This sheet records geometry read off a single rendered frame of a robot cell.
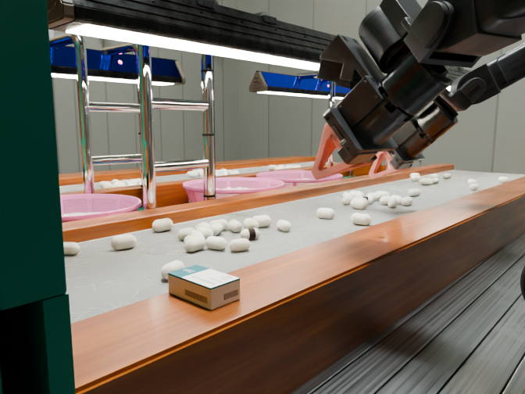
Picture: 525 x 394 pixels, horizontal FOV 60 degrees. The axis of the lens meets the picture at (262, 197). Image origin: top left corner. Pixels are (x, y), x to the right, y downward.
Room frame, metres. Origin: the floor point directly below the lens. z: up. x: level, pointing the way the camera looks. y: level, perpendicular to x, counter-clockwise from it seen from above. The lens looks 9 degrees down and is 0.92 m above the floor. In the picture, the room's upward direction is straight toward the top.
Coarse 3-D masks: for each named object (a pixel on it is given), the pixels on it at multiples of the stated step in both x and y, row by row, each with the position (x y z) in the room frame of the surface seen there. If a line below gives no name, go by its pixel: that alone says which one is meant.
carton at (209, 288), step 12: (168, 276) 0.40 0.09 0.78; (180, 276) 0.39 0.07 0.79; (192, 276) 0.39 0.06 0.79; (204, 276) 0.39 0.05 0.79; (216, 276) 0.39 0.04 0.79; (228, 276) 0.39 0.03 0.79; (180, 288) 0.39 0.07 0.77; (192, 288) 0.38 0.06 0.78; (204, 288) 0.37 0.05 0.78; (216, 288) 0.37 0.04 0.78; (228, 288) 0.38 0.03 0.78; (192, 300) 0.38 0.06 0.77; (204, 300) 0.37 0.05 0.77; (216, 300) 0.37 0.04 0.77; (228, 300) 0.38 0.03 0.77
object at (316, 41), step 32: (64, 0) 0.55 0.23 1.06; (96, 0) 0.58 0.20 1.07; (128, 0) 0.63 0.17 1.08; (160, 0) 0.67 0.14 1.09; (192, 0) 0.73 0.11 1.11; (160, 32) 0.65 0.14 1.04; (192, 32) 0.69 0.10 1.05; (224, 32) 0.74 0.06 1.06; (256, 32) 0.80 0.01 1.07; (288, 32) 0.88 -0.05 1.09; (320, 32) 0.98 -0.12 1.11
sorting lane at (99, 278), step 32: (448, 192) 1.22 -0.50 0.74; (192, 224) 0.81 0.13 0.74; (320, 224) 0.81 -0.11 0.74; (352, 224) 0.81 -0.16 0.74; (64, 256) 0.61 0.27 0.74; (96, 256) 0.61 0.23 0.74; (128, 256) 0.61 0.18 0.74; (160, 256) 0.61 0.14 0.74; (192, 256) 0.61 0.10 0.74; (224, 256) 0.61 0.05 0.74; (256, 256) 0.61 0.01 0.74; (96, 288) 0.48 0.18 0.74; (128, 288) 0.48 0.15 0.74; (160, 288) 0.48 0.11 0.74
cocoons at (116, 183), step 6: (270, 168) 1.84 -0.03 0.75; (276, 168) 1.75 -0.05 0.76; (282, 168) 1.79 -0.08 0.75; (192, 174) 1.57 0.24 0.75; (198, 174) 1.64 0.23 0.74; (216, 174) 1.55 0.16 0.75; (222, 174) 1.55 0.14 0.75; (228, 174) 1.66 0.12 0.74; (114, 180) 1.35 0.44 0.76; (126, 180) 1.34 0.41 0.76; (132, 180) 1.35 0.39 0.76; (138, 180) 1.36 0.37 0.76; (102, 186) 1.31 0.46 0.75; (108, 186) 1.23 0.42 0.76; (114, 186) 1.23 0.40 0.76; (120, 186) 1.22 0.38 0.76
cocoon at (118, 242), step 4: (116, 236) 0.64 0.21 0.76; (120, 236) 0.64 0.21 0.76; (124, 236) 0.64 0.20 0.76; (128, 236) 0.65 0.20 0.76; (132, 236) 0.65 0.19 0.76; (112, 240) 0.64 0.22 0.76; (116, 240) 0.64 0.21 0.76; (120, 240) 0.64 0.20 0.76; (124, 240) 0.64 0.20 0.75; (128, 240) 0.64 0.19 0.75; (132, 240) 0.65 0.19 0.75; (136, 240) 0.65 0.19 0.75; (112, 244) 0.64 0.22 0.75; (116, 244) 0.63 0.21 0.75; (120, 244) 0.64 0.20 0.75; (124, 244) 0.64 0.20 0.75; (128, 244) 0.64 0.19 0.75; (132, 244) 0.64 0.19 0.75; (116, 248) 0.64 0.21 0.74; (120, 248) 0.64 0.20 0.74; (124, 248) 0.64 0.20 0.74; (128, 248) 0.65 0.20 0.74
